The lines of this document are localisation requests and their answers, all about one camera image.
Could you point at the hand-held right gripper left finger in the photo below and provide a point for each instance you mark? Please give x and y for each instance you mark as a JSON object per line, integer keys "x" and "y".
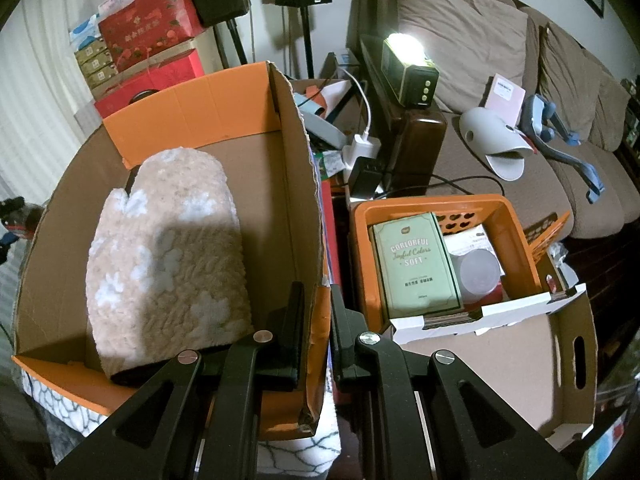
{"x": 295, "y": 340}

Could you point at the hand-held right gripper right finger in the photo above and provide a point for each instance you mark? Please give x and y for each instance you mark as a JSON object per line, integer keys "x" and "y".
{"x": 342, "y": 345}

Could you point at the orange plastic crate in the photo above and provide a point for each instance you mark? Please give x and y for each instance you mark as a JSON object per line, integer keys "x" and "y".
{"x": 361, "y": 260}

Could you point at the red flat box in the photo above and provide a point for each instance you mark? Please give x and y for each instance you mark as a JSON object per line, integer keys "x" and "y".
{"x": 331, "y": 240}

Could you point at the green paper box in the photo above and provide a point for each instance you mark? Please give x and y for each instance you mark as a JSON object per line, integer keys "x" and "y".
{"x": 415, "y": 265}

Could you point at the stack of dark cards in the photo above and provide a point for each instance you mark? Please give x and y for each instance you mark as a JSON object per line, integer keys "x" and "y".
{"x": 450, "y": 319}

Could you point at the low cardboard tray box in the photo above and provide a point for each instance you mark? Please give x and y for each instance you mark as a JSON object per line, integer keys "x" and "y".
{"x": 475, "y": 360}

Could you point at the translucent white cup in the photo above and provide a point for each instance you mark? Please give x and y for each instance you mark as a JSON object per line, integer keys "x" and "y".
{"x": 477, "y": 275}

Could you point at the fluffy beige paw-print slipper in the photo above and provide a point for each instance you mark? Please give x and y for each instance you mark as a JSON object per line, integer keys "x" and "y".
{"x": 165, "y": 260}

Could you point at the large cardboard box orange flaps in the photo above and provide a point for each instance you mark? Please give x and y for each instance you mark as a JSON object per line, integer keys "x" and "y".
{"x": 260, "y": 185}

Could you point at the white paper leaflet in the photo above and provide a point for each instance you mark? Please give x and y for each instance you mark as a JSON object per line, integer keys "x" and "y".
{"x": 470, "y": 240}

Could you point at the black power adapter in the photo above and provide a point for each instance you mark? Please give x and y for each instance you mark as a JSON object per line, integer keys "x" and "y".
{"x": 365, "y": 176}

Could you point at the white charger plug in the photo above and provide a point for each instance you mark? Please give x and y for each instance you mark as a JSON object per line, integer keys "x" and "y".
{"x": 362, "y": 147}

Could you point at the dark wooden sofa armrest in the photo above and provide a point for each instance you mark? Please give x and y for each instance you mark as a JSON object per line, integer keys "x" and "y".
{"x": 420, "y": 140}

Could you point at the brown fabric sofa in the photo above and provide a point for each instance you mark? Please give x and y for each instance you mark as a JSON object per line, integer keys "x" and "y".
{"x": 500, "y": 185}

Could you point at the grey rubber slipper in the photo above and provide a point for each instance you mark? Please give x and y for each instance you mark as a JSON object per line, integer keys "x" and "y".
{"x": 492, "y": 135}

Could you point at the green lantern lamp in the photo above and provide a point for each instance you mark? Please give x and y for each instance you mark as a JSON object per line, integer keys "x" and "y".
{"x": 407, "y": 72}

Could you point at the plain red gift box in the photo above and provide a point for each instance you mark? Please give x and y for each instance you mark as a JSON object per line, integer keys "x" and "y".
{"x": 160, "y": 82}

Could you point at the blue grey plastic tool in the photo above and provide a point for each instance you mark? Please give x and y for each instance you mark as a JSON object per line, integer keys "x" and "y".
{"x": 570, "y": 157}

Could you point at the pink book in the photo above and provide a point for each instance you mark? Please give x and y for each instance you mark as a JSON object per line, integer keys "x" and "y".
{"x": 506, "y": 97}

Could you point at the black speaker stand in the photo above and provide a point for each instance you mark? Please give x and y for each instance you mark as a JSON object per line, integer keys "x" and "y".
{"x": 237, "y": 42}
{"x": 307, "y": 40}

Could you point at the dark blurry object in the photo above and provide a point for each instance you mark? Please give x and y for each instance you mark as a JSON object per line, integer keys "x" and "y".
{"x": 17, "y": 222}

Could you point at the stack of olive boxes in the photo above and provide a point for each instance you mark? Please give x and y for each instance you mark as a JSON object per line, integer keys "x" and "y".
{"x": 95, "y": 70}

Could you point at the large brown sofa cushion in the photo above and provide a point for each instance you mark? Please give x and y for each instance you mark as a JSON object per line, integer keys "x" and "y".
{"x": 460, "y": 30}

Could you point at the red printed gift box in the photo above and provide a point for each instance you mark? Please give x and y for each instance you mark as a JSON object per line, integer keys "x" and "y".
{"x": 150, "y": 25}

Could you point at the white curtain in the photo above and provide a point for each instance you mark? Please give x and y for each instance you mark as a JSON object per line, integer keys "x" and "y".
{"x": 40, "y": 100}

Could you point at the small brown sofa cushion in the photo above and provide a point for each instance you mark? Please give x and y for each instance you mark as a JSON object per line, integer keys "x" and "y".
{"x": 610, "y": 115}

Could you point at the medium brown sofa cushion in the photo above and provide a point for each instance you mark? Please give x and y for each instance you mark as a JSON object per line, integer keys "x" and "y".
{"x": 570, "y": 75}

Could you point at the blue white tissue pack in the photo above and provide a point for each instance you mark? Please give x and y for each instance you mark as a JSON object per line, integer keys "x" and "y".
{"x": 86, "y": 32}

